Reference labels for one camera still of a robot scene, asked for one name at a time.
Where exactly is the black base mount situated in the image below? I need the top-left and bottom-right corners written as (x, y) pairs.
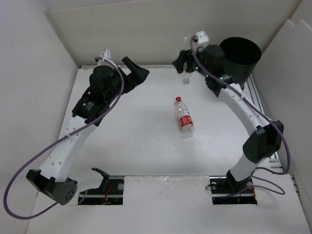
top-left (78, 168), bottom-right (125, 206)
top-left (206, 176), bottom-right (257, 205)

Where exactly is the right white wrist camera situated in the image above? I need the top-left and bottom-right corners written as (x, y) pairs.
top-left (191, 31), bottom-right (210, 46)

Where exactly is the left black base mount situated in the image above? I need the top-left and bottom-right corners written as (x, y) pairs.
top-left (78, 168), bottom-right (125, 206)

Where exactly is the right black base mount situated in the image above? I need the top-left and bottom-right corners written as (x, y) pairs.
top-left (206, 176), bottom-right (257, 205)

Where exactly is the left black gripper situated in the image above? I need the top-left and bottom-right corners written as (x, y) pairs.
top-left (106, 58), bottom-right (150, 103)

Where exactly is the clear bottle blue white label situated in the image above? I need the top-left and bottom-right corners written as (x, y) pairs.
top-left (181, 62), bottom-right (193, 85)

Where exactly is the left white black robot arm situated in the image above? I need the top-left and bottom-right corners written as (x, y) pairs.
top-left (26, 57), bottom-right (150, 205)

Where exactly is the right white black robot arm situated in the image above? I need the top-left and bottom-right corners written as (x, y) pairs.
top-left (172, 45), bottom-right (284, 201)

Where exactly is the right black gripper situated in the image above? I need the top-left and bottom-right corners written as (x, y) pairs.
top-left (173, 44), bottom-right (211, 78)

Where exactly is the black cylindrical bin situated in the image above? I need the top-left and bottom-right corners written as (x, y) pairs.
top-left (220, 37), bottom-right (262, 88)

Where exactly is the clear bottle red label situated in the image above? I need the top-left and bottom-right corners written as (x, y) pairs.
top-left (174, 97), bottom-right (195, 138)

